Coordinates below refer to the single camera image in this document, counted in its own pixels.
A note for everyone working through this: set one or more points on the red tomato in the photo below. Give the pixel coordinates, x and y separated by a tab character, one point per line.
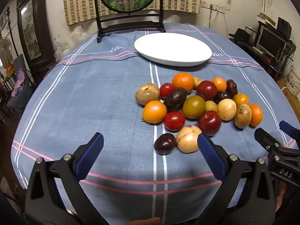
174	120
166	90

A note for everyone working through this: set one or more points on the green-yellow tomato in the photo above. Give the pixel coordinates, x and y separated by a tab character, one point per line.
193	106

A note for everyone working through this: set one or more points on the dark chair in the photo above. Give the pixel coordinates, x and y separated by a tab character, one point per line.
21	103

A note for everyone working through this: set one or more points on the black computer monitor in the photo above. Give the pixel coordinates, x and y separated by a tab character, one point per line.
271	41

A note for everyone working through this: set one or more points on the black speaker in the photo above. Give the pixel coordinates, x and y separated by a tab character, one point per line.
284	27

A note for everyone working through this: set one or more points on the small orange tangerine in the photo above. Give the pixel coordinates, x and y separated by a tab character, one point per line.
241	99
219	84

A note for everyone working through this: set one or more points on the blue striped tablecloth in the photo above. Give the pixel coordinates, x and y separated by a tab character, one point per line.
93	103

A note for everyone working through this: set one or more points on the medium orange mandarin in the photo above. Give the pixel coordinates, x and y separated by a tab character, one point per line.
256	114

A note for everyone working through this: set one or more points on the clear plastic bags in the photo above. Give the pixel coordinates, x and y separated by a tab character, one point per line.
63	44

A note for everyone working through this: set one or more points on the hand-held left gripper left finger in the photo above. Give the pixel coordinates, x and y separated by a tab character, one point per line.
90	155

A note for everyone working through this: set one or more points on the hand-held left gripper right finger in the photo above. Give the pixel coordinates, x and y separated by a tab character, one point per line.
211	157

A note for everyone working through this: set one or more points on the black hat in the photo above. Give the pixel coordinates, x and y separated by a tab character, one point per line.
240	35

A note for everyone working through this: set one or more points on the purple cloth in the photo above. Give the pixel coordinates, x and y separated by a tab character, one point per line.
18	82

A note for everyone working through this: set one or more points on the beige brick-pattern curtain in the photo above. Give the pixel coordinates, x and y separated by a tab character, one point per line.
79	2

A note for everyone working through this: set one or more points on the person's left hand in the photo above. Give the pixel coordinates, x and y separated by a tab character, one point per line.
144	222

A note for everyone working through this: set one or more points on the small yellow fruit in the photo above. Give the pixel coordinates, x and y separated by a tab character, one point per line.
211	106

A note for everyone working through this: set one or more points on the speckled tan passion fruit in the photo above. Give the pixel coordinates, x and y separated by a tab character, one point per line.
242	116

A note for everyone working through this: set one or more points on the pale tan round fruit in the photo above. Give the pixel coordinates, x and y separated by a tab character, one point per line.
187	138

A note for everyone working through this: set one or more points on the orange-yellow tomato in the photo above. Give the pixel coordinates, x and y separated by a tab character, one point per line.
154	111

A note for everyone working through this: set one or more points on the small dark purple plum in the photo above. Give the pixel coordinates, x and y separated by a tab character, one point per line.
222	96

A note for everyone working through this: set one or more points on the white plastic bucket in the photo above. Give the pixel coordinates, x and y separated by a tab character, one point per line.
293	82

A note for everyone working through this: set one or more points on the red plum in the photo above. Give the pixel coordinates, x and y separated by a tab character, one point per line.
209	123
206	90

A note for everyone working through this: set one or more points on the dark wood framed painting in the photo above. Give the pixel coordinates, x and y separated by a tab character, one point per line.
29	28

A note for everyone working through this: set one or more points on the small yellow-green fruit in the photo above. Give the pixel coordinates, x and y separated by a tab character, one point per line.
197	81

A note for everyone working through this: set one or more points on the large orange mandarin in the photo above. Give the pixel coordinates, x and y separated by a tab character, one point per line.
183	82

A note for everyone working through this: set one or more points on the dark red wrinkled date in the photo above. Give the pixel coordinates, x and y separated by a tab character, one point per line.
231	88

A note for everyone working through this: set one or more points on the black computer desk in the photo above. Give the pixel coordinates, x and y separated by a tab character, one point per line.
264	58

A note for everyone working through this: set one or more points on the white oval plate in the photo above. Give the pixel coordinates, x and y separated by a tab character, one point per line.
173	49

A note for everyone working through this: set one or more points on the small cardboard box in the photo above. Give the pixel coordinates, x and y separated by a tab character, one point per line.
266	19

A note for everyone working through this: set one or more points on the white standing fan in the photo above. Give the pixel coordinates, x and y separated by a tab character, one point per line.
4	49

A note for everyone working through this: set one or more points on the pale yellow round fruit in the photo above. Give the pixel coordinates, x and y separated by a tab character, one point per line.
226	109

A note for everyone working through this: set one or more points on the white wall socket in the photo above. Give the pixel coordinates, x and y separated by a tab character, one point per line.
204	4

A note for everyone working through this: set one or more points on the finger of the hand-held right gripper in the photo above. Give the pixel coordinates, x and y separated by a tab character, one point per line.
263	136
289	129

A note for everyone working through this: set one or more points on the person's right hand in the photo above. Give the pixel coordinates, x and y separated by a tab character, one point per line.
280	198

